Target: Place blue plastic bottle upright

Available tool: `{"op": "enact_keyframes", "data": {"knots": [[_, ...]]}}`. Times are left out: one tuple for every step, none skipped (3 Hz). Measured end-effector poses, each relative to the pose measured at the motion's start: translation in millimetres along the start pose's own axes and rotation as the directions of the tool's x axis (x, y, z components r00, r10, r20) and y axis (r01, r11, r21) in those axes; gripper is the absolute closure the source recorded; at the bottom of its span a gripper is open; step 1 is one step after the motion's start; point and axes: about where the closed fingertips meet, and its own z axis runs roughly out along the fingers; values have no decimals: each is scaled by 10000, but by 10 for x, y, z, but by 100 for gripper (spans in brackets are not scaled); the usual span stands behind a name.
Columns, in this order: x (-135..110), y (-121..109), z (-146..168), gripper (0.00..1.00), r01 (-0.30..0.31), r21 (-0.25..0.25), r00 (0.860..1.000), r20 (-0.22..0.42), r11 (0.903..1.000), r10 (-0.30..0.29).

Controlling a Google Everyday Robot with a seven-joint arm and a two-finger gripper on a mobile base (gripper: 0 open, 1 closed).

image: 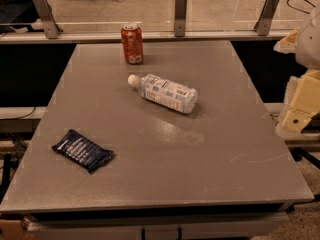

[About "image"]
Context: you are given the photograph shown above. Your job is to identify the black cable left side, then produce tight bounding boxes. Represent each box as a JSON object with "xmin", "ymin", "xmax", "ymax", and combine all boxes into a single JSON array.
[{"xmin": 0, "ymin": 106, "xmax": 37, "ymax": 121}]

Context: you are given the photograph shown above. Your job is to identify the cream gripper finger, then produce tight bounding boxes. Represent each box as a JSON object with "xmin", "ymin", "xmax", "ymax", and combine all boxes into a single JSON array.
[
  {"xmin": 273, "ymin": 27, "xmax": 299, "ymax": 54},
  {"xmin": 275, "ymin": 69, "xmax": 320, "ymax": 137}
]

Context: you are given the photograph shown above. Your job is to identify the metal bracket post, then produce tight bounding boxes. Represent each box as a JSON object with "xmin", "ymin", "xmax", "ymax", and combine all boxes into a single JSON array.
[
  {"xmin": 254, "ymin": 0, "xmax": 280, "ymax": 36},
  {"xmin": 174, "ymin": 0, "xmax": 187, "ymax": 37},
  {"xmin": 32, "ymin": 0, "xmax": 61, "ymax": 39}
]

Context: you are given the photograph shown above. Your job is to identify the middle metal bracket post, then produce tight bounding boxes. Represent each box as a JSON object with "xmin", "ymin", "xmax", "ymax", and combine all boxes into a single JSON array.
[{"xmin": 174, "ymin": 0, "xmax": 187, "ymax": 37}]

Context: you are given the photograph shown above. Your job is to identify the dark blue snack packet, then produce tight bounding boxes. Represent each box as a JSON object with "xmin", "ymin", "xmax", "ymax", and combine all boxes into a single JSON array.
[{"xmin": 52, "ymin": 129, "xmax": 114, "ymax": 173}]

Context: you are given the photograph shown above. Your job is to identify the clear glass barrier panel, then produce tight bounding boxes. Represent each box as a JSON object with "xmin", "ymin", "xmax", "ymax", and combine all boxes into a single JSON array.
[{"xmin": 0, "ymin": 0, "xmax": 320, "ymax": 33}]

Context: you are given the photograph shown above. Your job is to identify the right metal bracket post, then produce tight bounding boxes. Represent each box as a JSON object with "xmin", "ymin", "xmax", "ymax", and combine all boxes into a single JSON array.
[{"xmin": 254, "ymin": 0, "xmax": 280, "ymax": 36}]

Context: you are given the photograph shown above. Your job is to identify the blue labelled plastic bottle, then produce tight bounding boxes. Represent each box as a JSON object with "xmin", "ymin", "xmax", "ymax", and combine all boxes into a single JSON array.
[{"xmin": 128, "ymin": 74, "xmax": 198, "ymax": 114}]

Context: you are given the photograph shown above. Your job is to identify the left metal bracket post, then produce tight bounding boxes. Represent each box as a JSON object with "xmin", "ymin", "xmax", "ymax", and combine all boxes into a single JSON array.
[{"xmin": 32, "ymin": 0, "xmax": 61, "ymax": 39}]

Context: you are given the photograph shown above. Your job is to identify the red soda can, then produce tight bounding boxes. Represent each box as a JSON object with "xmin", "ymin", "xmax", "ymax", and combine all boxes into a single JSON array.
[{"xmin": 121, "ymin": 23, "xmax": 143, "ymax": 65}]

